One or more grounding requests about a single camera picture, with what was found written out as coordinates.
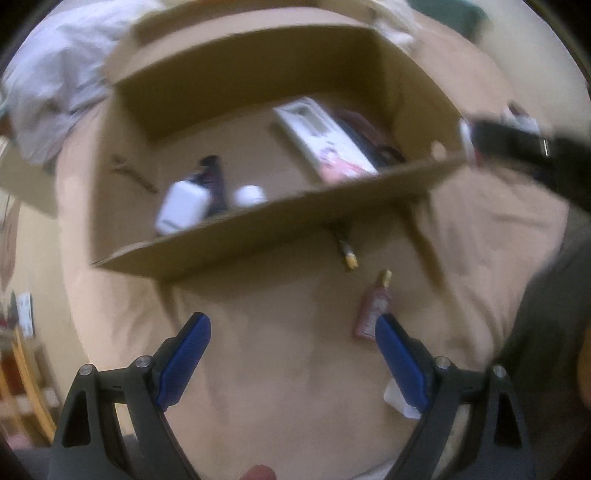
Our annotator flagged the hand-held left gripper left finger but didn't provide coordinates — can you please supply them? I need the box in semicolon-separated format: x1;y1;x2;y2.
48;312;212;480

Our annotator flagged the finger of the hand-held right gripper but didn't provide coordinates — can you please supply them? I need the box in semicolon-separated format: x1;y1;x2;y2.
471;117;555;162

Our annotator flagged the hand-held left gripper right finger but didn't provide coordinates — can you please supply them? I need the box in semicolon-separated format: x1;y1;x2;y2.
375;314;536;480

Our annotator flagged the pink perfume bottle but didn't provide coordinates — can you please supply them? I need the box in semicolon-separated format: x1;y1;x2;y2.
353;270;393;341

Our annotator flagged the dark brown case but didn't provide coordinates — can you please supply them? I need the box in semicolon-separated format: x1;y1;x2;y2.
332;108;407;167

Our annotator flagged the white earbuds case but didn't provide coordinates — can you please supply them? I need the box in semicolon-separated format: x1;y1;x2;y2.
154;180;212;236

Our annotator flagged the pink packet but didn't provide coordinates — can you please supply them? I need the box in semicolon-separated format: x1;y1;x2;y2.
318;143;379;183

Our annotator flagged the small white bottle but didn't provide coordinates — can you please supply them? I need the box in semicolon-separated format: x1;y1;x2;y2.
233;185;267;208

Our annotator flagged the black tube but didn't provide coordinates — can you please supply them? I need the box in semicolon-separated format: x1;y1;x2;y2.
196;154;229;217

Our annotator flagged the white remote control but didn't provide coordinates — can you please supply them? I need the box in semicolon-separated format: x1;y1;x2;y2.
272;97;379;183

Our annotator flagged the cardboard box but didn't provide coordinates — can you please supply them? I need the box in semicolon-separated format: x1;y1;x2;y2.
90;7;469;280

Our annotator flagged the person's left hand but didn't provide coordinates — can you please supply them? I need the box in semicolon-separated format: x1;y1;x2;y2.
242;464;278;480

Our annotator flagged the white plastic piece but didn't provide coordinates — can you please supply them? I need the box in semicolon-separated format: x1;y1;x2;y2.
383;378;421;418

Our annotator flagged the beige bed sheet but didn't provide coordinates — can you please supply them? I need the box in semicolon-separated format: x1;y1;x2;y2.
55;18;578;480

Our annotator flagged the black pen with gold tip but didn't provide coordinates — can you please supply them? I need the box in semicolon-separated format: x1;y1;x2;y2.
332;222;360;271

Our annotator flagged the green pillow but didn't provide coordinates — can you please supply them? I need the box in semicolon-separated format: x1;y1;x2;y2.
411;0;490;38

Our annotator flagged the wooden chair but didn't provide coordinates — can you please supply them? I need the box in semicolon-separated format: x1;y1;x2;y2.
0;323;61;448

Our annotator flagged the white paper sheet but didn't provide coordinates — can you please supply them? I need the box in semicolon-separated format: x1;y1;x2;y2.
16;293;35;337

